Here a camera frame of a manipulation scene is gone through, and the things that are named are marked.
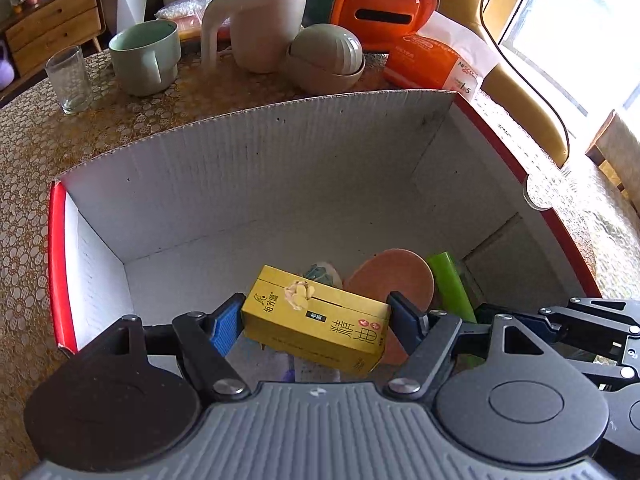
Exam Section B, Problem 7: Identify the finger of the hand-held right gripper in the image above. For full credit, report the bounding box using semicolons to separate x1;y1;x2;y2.
567;355;640;392
475;299;640;341

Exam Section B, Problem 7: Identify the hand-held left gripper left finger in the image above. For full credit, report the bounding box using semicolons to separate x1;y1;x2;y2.
97;294;251;401

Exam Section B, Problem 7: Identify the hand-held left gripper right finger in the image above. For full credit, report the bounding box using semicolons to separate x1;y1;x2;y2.
386;291;556;401

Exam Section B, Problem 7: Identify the salmon pink round disc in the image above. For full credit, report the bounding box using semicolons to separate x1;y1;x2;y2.
344;248;436;366

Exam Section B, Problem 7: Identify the green tube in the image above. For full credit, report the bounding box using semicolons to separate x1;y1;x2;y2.
426;252;478;323

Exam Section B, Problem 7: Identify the yellow carton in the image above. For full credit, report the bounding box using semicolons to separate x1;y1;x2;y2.
241;265;392;375

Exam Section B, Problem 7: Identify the red cardboard box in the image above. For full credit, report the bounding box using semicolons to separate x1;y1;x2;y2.
47;89;603;386

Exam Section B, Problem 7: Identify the tan chair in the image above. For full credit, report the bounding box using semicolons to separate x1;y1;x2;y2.
432;0;571;168

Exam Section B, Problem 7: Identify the orange white tissue packet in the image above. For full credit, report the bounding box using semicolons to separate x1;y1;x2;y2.
384;10;501;96

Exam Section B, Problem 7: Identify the beige round container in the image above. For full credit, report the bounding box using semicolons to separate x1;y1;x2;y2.
286;23;366;95

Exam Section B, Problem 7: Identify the green mug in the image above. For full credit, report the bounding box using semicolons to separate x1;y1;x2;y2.
108;20;182;97

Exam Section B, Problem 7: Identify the clear drinking glass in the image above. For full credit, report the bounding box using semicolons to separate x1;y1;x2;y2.
45;45;92;115

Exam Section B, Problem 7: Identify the cream lidded mug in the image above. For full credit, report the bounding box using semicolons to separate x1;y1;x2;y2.
200;0;309;75

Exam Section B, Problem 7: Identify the green orange tissue box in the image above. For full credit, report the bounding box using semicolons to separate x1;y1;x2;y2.
300;0;441;53

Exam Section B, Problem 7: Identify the pink filled plastic bag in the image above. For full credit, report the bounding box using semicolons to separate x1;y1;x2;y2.
155;0;212;41

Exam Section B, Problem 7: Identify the white planter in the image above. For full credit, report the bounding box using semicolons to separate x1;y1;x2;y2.
116;0;151;36

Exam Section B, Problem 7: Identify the purple kettlebell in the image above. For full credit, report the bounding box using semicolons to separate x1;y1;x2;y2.
0;42;16;92

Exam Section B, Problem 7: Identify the wooden sideboard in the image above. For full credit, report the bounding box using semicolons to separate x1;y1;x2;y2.
0;0;103;81

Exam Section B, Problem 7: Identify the black cable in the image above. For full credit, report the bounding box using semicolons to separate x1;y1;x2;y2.
480;0;571;166

